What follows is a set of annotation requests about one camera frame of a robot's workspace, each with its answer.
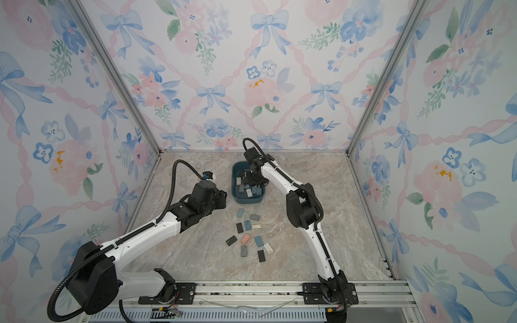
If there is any black eraser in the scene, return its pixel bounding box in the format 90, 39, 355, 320
257, 250, 266, 262
226, 236, 238, 246
236, 223, 244, 234

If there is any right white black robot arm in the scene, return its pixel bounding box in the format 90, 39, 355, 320
242, 137, 359, 310

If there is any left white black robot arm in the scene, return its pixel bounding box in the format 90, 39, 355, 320
47, 160, 227, 322

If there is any dark teal storage box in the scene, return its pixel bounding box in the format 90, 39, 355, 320
231, 161, 265, 205

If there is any grey eraser top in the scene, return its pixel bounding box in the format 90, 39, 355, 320
250, 214, 261, 222

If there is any pink eraser centre lower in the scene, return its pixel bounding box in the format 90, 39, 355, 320
241, 234, 251, 245

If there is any grey eraser bottom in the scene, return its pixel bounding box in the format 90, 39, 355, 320
240, 245, 249, 258

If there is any teal eraser lower centre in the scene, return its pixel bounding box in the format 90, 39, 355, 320
254, 236, 265, 248

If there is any black eraser bottom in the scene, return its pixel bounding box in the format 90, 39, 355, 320
257, 250, 266, 262

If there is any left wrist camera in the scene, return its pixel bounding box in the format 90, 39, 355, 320
203, 171, 215, 182

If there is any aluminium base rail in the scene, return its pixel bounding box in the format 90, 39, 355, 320
76, 279, 425, 323

